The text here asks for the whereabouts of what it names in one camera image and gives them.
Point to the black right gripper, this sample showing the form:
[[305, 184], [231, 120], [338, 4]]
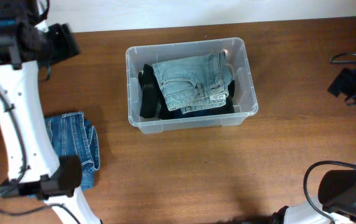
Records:
[[341, 83]]

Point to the white-black left gripper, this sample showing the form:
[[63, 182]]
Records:
[[68, 47]]

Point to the black garment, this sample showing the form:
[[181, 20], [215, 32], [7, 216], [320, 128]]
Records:
[[153, 103]]

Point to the light blue jeans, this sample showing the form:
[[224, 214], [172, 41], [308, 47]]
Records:
[[194, 83]]

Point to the dark green-black garment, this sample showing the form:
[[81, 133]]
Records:
[[228, 107]]

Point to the dark blue garment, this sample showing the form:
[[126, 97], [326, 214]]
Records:
[[178, 114]]

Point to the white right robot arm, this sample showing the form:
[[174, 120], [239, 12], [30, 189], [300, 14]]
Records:
[[336, 198]]

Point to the clear plastic storage container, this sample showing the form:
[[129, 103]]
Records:
[[244, 100]]

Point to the dark blue folded jeans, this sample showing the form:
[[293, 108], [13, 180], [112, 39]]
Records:
[[71, 134]]

